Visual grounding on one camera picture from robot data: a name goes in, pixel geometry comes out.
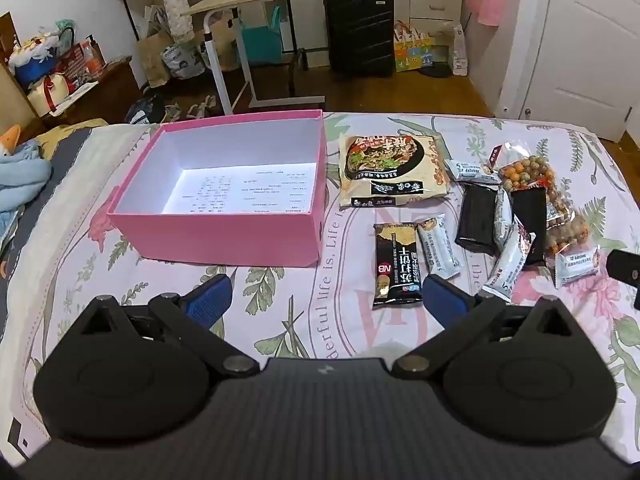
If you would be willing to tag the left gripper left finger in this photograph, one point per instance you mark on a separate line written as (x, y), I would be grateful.
(190, 320)

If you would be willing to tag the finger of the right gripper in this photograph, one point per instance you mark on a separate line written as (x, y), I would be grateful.
(625, 267)

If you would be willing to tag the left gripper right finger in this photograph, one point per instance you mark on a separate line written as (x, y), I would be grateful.
(465, 319)

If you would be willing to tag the white snack packet long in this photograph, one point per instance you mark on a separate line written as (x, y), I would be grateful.
(502, 278)

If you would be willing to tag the white snack bar packet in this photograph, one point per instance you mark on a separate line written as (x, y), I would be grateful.
(436, 244)

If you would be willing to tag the black gold snack bar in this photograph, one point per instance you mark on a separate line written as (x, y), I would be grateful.
(397, 269)

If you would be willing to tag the black snack packet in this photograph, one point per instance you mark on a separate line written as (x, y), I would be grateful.
(530, 206)
(476, 224)

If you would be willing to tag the coated peanuts clear bag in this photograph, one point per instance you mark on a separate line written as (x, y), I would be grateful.
(518, 169)

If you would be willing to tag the white snack packet top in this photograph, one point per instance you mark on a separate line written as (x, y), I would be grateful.
(472, 173)

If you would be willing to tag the instant noodle packet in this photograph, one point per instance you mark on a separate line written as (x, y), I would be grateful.
(390, 171)

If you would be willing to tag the pink cardboard box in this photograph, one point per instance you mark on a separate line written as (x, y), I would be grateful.
(242, 190)

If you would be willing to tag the floral bed sheet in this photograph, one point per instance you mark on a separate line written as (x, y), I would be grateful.
(66, 252)

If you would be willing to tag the goose plush toy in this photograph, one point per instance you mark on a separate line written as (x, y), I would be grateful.
(24, 172)

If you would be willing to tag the wooden nightstand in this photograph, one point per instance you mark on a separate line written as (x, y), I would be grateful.
(111, 99)

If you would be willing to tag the cream red ribbon bag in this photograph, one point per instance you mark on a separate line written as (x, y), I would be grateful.
(49, 93)

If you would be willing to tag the teal tote bag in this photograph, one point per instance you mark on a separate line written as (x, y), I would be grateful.
(263, 44)

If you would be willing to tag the colourful gift bag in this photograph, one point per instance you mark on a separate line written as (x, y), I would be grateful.
(412, 49)

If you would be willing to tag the blue flower basket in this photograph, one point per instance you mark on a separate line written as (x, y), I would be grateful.
(37, 58)

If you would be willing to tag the black suitcase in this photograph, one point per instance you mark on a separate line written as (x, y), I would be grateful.
(360, 37)

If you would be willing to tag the wooden overbed table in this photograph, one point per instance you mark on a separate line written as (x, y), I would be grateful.
(209, 8)

